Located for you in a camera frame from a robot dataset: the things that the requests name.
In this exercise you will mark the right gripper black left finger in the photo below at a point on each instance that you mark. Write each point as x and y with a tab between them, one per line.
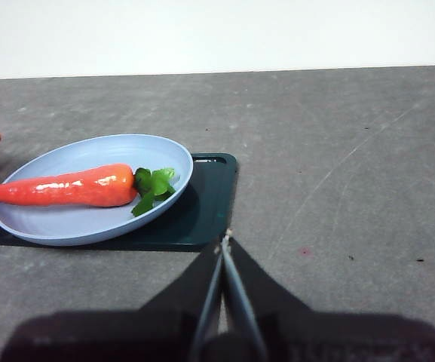
126	335

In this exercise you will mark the black cutting board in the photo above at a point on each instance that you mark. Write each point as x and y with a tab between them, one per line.
202	211

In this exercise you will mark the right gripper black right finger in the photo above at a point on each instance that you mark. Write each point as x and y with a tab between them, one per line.
334	335

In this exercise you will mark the orange carrot with green leaves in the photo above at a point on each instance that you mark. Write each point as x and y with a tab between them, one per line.
74	188

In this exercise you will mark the blue round plate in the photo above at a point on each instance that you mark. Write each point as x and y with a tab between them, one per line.
89	226

